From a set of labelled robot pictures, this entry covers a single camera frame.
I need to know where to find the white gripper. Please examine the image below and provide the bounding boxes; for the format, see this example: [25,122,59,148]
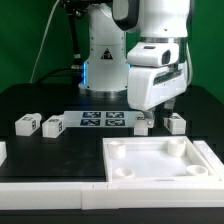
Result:
[127,43,185,128]

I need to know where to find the white square table top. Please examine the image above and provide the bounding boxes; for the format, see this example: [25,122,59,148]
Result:
[103,136,221,183]

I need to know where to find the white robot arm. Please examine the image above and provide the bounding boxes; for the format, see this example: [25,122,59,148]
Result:
[79,0,194,127]

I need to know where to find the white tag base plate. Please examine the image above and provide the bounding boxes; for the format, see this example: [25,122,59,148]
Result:
[64,111,143,128]

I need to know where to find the white right fence wall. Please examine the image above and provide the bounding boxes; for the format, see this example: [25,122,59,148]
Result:
[193,141,224,181]

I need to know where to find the white fence wall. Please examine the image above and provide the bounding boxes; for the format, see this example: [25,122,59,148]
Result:
[0,141,7,166]
[193,141,224,181]
[0,181,224,210]

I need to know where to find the black cable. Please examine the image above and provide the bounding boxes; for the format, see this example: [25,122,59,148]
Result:
[35,66,84,84]

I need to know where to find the white front fence wall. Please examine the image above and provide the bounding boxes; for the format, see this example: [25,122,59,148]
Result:
[0,181,224,210]

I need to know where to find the white cable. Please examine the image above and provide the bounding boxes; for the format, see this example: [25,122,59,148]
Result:
[29,0,62,84]

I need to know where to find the white left fence wall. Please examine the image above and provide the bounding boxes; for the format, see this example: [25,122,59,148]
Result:
[0,141,7,166]

